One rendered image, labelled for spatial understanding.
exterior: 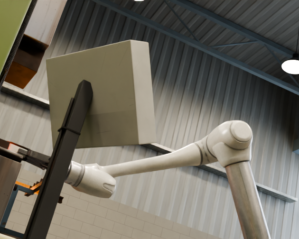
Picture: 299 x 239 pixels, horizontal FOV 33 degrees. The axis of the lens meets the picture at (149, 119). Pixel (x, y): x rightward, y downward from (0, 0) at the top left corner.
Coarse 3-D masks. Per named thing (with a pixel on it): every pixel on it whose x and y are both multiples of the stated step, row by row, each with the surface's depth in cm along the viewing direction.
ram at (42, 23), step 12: (48, 0) 193; (60, 0) 195; (36, 12) 189; (48, 12) 191; (60, 12) 194; (36, 24) 187; (48, 24) 190; (24, 36) 185; (36, 36) 186; (48, 36) 189
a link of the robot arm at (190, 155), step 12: (192, 144) 217; (156, 156) 214; (168, 156) 212; (180, 156) 212; (192, 156) 213; (108, 168) 216; (120, 168) 215; (132, 168) 214; (144, 168) 213; (156, 168) 212; (168, 168) 213
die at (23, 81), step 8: (24, 48) 188; (32, 48) 190; (16, 56) 186; (24, 56) 187; (32, 56) 189; (40, 56) 190; (16, 64) 186; (24, 64) 186; (32, 64) 188; (8, 72) 194; (16, 72) 192; (24, 72) 190; (32, 72) 189; (8, 80) 200; (16, 80) 198; (24, 80) 197
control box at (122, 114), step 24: (96, 48) 141; (120, 48) 136; (144, 48) 138; (48, 72) 154; (72, 72) 147; (96, 72) 141; (120, 72) 136; (144, 72) 137; (72, 96) 148; (96, 96) 142; (120, 96) 136; (144, 96) 136; (96, 120) 142; (120, 120) 137; (144, 120) 136; (96, 144) 142; (120, 144) 137
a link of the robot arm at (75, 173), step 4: (72, 164) 194; (76, 164) 195; (80, 164) 197; (72, 168) 193; (76, 168) 193; (80, 168) 194; (68, 172) 193; (72, 172) 192; (76, 172) 193; (80, 172) 194; (68, 176) 192; (72, 176) 192; (76, 176) 193; (80, 176) 193; (68, 180) 193; (72, 180) 193; (76, 180) 193; (80, 180) 194; (72, 184) 195; (76, 184) 194
